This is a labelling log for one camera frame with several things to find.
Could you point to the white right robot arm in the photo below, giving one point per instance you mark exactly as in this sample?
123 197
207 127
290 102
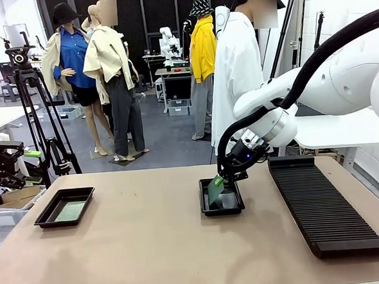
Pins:
334 85

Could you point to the mannequin in blue shirt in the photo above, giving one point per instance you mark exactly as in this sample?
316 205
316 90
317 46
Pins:
73 59

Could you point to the black ESD tray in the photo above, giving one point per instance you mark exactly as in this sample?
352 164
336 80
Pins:
43 218
233 207

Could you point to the small white background robot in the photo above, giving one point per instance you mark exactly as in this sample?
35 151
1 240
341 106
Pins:
167 43

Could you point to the slim black light stand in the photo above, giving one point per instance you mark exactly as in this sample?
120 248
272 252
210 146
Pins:
319 31

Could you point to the small clear storage bin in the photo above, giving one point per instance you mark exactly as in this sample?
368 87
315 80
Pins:
178 108

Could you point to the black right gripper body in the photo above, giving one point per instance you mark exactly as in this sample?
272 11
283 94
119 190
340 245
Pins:
245 159

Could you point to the mannequin in cream jacket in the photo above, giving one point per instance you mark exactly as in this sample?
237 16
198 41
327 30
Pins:
114 66

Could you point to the white neck headphones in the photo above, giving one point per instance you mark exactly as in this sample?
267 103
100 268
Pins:
222 17

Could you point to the large clear plastic bin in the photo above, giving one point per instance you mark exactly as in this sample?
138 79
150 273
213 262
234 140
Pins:
1 221

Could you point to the green circuit board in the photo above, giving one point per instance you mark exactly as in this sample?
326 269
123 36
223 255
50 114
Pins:
216 193
69 211

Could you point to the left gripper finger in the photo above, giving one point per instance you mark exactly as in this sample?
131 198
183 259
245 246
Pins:
18 183
32 154

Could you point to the black slotted board rack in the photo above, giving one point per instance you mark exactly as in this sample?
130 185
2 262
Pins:
333 223

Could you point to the patterned black bucket hat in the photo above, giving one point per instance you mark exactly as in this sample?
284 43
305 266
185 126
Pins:
201 6

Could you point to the grey plastic stool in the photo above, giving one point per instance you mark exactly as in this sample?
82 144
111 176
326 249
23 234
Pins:
11 91

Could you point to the background desk black panel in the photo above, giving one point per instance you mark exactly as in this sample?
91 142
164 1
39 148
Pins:
176 86

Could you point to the person in white shirt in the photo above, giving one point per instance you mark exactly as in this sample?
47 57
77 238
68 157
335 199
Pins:
236 71

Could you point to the black brimmed hat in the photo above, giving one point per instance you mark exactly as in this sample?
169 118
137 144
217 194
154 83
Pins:
64 14

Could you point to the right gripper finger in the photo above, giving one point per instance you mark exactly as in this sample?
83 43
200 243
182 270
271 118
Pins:
222 179
240 176

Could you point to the black tripod light stand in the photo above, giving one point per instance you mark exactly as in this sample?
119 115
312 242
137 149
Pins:
294 45

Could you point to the brown cardboard box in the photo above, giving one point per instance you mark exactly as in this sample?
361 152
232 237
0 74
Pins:
19 195

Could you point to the mannequin in yellow hoodie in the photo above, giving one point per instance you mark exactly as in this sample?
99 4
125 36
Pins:
200 48

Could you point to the white board panel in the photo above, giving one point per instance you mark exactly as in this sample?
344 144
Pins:
10 34

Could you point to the black camera tripod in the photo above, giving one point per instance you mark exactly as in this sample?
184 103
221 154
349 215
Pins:
37 125

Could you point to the black monitor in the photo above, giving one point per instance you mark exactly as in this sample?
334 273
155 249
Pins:
5 72

